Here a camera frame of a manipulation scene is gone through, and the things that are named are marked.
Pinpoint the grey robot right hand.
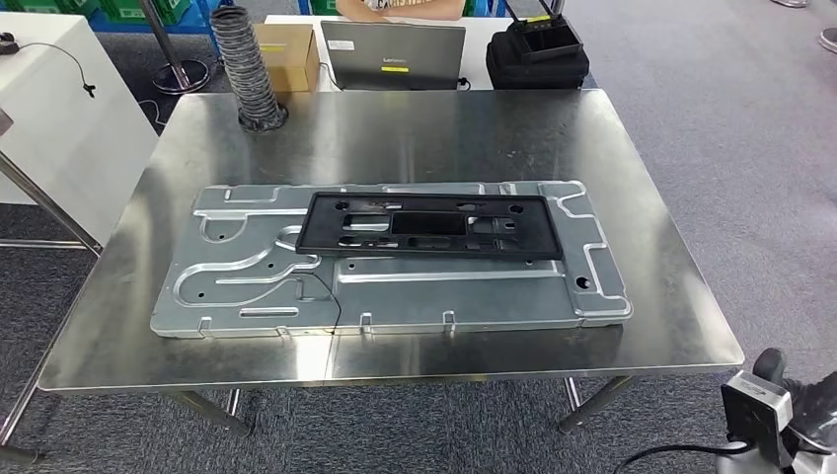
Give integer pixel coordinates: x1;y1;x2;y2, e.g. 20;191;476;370
781;372;837;452

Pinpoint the black plastic frame part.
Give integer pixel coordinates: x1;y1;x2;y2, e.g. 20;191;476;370
295;191;565;262

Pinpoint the stainless steel workbench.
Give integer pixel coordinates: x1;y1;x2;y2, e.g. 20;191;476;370
0;88;747;467

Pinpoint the stamped grey metal panel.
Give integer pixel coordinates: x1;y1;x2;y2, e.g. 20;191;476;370
150;180;635;340

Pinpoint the black carrying case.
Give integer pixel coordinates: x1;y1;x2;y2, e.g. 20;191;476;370
485;29;591;91

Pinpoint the black open tray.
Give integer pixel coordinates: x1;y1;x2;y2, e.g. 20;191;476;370
504;0;584;65

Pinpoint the white desk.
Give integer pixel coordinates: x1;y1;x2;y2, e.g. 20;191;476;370
265;14;596;92

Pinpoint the grey laptop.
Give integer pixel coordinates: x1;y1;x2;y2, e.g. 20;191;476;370
320;19;468;92

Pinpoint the person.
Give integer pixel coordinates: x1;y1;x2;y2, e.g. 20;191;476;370
335;0;467;22

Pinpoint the brown cardboard box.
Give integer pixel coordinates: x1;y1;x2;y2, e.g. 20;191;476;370
253;23;322;94

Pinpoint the metal stanchion pole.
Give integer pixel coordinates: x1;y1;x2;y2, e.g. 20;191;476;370
137;0;212;96

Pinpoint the blue plastic base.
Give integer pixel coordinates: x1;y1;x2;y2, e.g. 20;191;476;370
88;0;220;34

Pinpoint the green plastic crate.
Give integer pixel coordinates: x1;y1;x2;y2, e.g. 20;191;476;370
98;0;190;24
6;0;100;15

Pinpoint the white box table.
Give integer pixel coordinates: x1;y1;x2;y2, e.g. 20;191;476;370
0;11;160;247

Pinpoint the black camera cable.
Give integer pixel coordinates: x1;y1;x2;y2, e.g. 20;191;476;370
614;441;753;474

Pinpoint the thin black wire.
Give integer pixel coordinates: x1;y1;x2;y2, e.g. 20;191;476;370
297;271;344;335

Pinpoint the grey corrugated hose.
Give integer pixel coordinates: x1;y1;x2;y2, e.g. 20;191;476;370
210;5;289;134

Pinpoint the black cable with clip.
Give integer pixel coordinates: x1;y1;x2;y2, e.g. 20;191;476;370
0;31;98;100

